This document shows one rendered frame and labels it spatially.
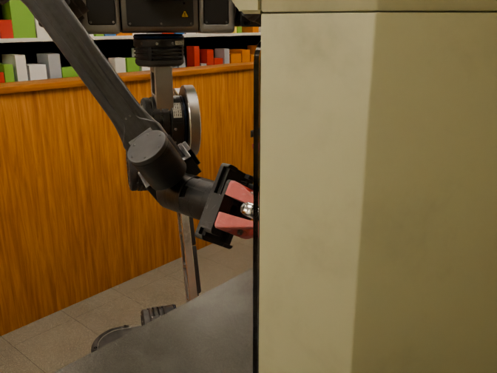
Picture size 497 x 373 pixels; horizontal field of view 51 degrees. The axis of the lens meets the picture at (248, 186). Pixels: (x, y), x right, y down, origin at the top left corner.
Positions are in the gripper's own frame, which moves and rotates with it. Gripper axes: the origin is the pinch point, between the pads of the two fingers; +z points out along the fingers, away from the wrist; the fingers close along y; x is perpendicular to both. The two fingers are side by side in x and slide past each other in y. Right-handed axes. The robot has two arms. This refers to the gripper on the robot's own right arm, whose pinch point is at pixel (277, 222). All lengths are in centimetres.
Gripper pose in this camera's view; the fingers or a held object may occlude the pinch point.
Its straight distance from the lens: 63.0
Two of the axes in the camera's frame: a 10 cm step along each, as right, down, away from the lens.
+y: 3.4, -9.3, 1.1
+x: 5.7, 3.0, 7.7
